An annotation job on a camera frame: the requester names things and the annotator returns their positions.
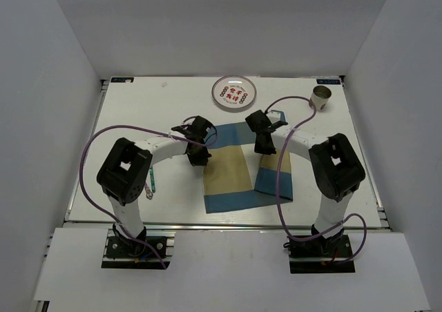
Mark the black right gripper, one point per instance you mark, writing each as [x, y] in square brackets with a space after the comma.
[260, 149]

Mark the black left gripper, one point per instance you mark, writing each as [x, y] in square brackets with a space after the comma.
[200, 160]

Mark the blue beige checked placemat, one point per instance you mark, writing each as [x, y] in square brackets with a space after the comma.
[236, 178]

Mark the green handled table knife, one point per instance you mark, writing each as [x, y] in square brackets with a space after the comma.
[152, 180]

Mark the iridescent metal fork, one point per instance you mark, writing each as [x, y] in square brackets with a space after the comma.
[148, 191]

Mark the white plate red lettering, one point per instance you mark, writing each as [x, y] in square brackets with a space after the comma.
[234, 93]

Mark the metal cup white sleeve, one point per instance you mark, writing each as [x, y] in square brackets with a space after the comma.
[319, 97]

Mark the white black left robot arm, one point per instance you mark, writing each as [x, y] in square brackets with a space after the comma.
[124, 172]

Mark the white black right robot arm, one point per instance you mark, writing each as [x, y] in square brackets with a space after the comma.
[337, 169]

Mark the right blue corner label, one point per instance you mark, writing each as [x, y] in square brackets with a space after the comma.
[328, 81]

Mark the blue corner label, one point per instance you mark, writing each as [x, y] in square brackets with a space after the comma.
[123, 80]
[328, 81]

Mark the left blue corner label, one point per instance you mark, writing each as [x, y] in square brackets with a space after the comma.
[123, 80]

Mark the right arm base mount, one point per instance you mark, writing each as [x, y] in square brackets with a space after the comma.
[317, 257]

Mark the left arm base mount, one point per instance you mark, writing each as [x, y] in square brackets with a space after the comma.
[118, 255]

